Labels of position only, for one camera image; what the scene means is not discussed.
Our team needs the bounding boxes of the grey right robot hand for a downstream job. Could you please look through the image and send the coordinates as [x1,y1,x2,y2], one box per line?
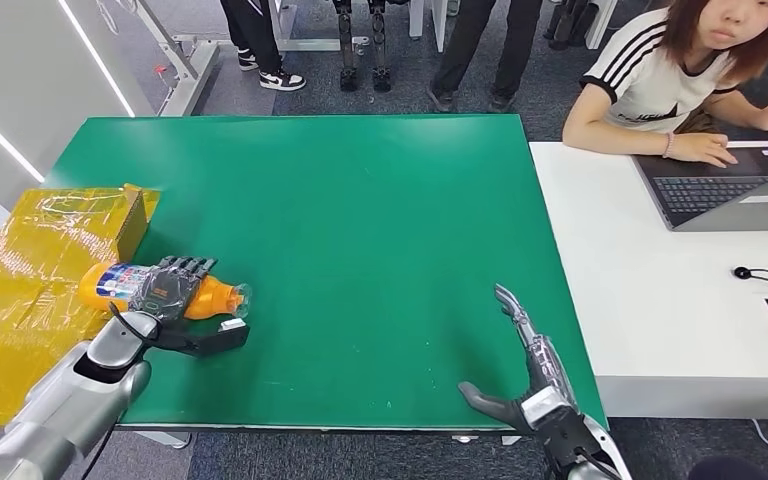
[458,284,575,433]

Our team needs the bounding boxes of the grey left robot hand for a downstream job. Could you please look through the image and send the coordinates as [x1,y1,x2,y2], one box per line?
[125,254,220,327]

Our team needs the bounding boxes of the orange plastic bottle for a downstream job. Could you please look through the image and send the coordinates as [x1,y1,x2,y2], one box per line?
[77,261,253,321]

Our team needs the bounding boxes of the white desk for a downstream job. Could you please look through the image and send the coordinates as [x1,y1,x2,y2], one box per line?
[529,140,768,421]

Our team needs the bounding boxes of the yellow taped cardboard box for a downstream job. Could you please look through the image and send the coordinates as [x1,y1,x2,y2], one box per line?
[0,183,162,427]

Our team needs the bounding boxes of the dark grey laptop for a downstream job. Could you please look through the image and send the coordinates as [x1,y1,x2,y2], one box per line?
[632,145,768,233]

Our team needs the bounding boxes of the person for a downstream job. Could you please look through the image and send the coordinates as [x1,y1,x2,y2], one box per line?
[219,0,307,93]
[561,0,768,169]
[425,0,544,115]

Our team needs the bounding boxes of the white metal base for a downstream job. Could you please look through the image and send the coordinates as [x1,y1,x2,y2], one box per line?
[269,0,371,53]

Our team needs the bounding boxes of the silver and black humanoid robot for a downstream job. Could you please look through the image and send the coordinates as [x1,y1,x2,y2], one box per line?
[330,0,395,94]

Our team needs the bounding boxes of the black equipment legs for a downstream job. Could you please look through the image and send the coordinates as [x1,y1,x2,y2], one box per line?
[542,0,594,52]

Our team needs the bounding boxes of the white furniture leg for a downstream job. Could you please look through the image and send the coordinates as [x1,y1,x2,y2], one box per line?
[409,0,448,53]
[585,0,620,51]

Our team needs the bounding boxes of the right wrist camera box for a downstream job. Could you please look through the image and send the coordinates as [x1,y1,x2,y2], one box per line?
[519,386,581,439]

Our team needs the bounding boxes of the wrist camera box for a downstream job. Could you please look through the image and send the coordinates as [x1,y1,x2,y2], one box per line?
[155,317,251,360]
[519,386,581,439]

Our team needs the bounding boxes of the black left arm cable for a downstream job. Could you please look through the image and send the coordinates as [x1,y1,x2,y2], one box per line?
[79,301,160,480]

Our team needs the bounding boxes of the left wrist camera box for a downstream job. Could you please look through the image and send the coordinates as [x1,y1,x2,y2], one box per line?
[155,317,251,360]

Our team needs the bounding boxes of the white metal frame stand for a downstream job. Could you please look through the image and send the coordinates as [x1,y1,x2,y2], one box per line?
[92,0,221,119]

